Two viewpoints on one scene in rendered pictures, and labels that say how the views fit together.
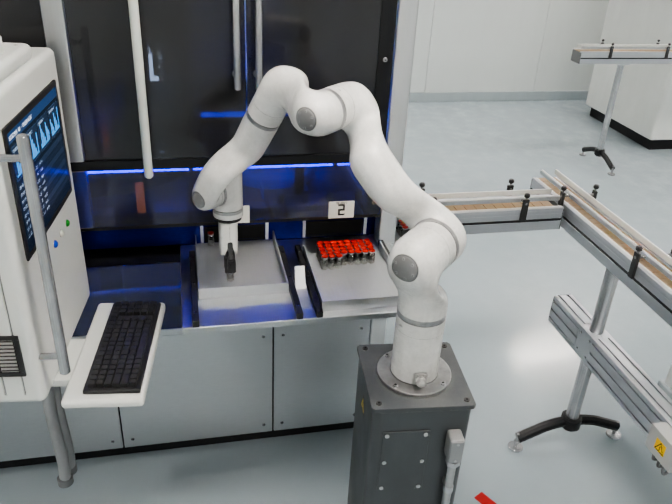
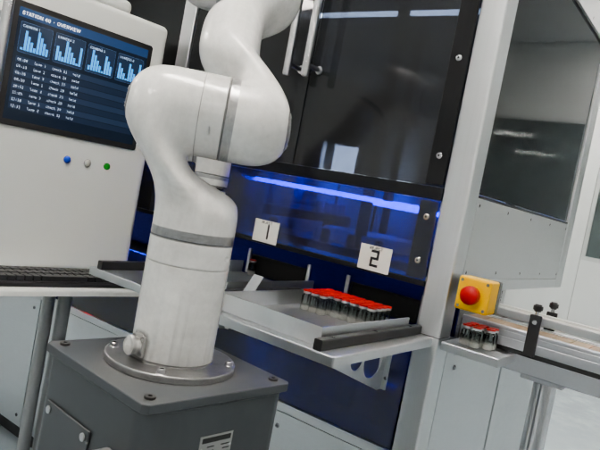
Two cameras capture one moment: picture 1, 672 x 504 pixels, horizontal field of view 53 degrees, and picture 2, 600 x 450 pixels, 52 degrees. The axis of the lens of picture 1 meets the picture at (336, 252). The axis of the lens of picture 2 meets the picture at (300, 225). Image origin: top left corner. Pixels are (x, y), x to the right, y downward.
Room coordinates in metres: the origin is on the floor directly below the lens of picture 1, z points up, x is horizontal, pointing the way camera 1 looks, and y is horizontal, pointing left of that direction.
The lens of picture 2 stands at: (0.91, -0.99, 1.14)
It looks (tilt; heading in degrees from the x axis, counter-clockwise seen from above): 3 degrees down; 50
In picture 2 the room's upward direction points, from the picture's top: 11 degrees clockwise
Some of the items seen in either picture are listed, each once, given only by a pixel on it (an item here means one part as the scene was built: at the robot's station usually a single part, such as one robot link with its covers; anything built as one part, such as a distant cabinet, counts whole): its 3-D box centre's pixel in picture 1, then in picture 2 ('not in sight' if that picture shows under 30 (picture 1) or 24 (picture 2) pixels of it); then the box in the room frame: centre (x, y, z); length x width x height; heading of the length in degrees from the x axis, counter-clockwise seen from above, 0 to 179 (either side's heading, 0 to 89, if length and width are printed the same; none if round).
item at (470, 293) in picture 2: not in sight; (470, 295); (2.04, -0.26, 1.00); 0.04 x 0.04 x 0.04; 14
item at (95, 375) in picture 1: (125, 342); (65, 276); (1.49, 0.56, 0.82); 0.40 x 0.14 x 0.02; 7
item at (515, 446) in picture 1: (568, 428); not in sight; (2.07, -0.97, 0.07); 0.50 x 0.08 x 0.14; 104
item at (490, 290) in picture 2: not in sight; (478, 295); (2.08, -0.25, 1.00); 0.08 x 0.07 x 0.07; 14
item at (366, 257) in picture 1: (347, 257); (339, 308); (1.88, -0.04, 0.91); 0.18 x 0.02 x 0.05; 103
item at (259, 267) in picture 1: (239, 262); (235, 276); (1.83, 0.30, 0.90); 0.34 x 0.26 x 0.04; 14
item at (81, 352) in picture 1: (103, 350); (54, 280); (1.49, 0.62, 0.79); 0.45 x 0.28 x 0.03; 7
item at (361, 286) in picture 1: (353, 273); (317, 312); (1.80, -0.06, 0.90); 0.34 x 0.26 x 0.04; 13
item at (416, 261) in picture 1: (420, 276); (184, 153); (1.35, -0.20, 1.16); 0.19 x 0.12 x 0.24; 147
